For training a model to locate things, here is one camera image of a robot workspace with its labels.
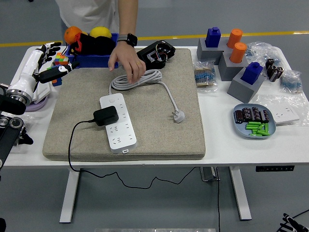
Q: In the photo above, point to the blue plastic bin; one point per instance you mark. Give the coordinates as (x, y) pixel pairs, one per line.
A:
(94, 61)

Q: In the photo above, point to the orange fruit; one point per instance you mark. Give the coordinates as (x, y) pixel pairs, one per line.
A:
(71, 33)

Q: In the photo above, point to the open black electronic device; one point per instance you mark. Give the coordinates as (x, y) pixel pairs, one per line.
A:
(157, 55)

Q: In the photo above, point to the black capacitor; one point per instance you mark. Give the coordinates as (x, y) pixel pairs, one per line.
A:
(271, 71)
(239, 116)
(256, 114)
(270, 62)
(265, 116)
(247, 114)
(278, 73)

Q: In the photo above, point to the white power strip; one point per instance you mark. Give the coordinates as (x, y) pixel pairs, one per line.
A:
(122, 137)

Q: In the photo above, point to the white table leg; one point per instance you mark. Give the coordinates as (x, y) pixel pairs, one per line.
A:
(68, 198)
(240, 193)

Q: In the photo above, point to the green cylindrical battery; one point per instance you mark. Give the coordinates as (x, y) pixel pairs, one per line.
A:
(263, 133)
(254, 123)
(251, 127)
(266, 128)
(260, 127)
(256, 134)

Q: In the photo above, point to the orange cylinder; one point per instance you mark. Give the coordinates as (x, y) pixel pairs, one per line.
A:
(237, 53)
(234, 37)

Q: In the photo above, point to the person's left forearm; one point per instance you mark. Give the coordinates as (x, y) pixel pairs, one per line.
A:
(128, 17)

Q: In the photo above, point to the blue square peg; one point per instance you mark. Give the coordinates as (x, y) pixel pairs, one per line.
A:
(212, 37)
(251, 73)

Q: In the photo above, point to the blue-grey plate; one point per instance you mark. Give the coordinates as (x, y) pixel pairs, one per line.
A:
(241, 131)

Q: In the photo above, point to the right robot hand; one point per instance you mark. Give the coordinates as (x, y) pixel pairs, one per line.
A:
(290, 222)

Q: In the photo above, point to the metal bracket under table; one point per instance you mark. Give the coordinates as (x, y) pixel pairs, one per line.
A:
(207, 174)

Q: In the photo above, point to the black cloth pouch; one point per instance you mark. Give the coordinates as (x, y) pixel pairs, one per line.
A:
(96, 46)

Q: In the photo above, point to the colourful puzzle cube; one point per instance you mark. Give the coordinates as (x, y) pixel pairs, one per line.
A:
(56, 82)
(61, 59)

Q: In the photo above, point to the black wrist watch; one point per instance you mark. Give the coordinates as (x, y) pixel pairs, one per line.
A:
(131, 39)

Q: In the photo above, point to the black plug adapter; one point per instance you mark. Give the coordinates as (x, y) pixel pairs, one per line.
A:
(106, 116)

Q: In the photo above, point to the person's left hand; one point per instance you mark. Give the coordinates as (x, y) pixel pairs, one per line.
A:
(128, 59)

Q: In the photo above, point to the yellow lemon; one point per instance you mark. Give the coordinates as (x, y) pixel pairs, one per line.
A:
(100, 31)

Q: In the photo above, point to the black table control panel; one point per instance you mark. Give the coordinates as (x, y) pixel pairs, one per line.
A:
(275, 168)

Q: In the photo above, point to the purple plate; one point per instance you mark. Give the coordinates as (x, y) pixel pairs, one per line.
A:
(36, 107)

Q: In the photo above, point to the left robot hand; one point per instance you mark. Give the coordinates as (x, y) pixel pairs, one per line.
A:
(26, 72)

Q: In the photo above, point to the grey block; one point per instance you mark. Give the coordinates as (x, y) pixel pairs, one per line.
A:
(241, 91)
(205, 54)
(227, 71)

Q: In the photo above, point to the clear plastic bag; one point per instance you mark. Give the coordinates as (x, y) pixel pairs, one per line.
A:
(265, 101)

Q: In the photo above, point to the grey-brown mat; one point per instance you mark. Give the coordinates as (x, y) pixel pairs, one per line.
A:
(154, 135)

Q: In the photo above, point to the clear bag of resistors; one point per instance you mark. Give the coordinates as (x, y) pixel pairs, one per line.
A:
(260, 52)
(205, 77)
(290, 83)

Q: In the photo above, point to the person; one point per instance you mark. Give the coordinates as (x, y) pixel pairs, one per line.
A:
(89, 12)

